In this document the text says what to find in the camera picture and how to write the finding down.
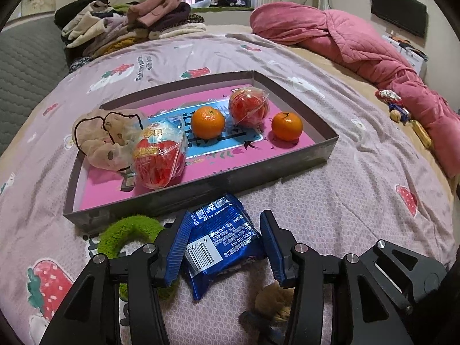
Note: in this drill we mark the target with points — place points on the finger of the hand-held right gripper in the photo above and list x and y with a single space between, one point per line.
424 276

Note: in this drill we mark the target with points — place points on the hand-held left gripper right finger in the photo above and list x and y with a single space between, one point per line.
273 248

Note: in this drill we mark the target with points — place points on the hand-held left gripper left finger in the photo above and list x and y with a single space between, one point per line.
176 255

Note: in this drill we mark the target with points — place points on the blue snack packet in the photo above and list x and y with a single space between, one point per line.
222 237

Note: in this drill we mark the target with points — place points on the red blue chocolate egg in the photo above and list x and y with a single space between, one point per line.
158 161

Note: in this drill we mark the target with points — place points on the grey box with pink bottom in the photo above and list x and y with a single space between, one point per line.
305 151

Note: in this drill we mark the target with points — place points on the orange mandarin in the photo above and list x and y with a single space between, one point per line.
207 123
286 126

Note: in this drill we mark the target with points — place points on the small brown haired doll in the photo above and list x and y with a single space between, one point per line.
273 296

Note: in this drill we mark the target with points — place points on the green fuzzy scrunchie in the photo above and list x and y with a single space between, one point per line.
125 226

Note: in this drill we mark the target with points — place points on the strawberry printed bed sheet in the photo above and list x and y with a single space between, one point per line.
359 187

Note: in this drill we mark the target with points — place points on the yellow snack packet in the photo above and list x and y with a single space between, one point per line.
421 133

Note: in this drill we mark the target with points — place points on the small blue brown toy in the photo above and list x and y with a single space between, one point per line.
399 113

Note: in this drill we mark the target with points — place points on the pink quilt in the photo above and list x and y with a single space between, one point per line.
341 36

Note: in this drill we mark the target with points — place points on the pile of folded clothes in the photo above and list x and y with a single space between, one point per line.
118 28

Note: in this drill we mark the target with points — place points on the dark heap of clothes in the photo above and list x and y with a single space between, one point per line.
222 1

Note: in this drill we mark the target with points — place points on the white arched frame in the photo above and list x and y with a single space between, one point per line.
318 0

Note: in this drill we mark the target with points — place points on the black wall television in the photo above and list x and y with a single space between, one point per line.
399 9

